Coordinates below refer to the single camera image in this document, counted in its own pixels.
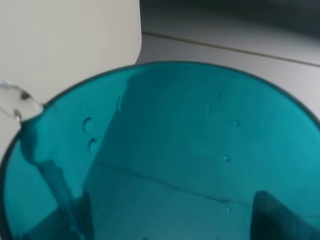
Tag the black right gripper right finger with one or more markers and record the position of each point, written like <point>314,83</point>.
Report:
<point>272,220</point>

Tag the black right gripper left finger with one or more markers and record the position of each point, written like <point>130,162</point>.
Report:
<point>55,227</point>

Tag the teal translucent plastic cup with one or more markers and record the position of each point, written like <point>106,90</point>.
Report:
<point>166,151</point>

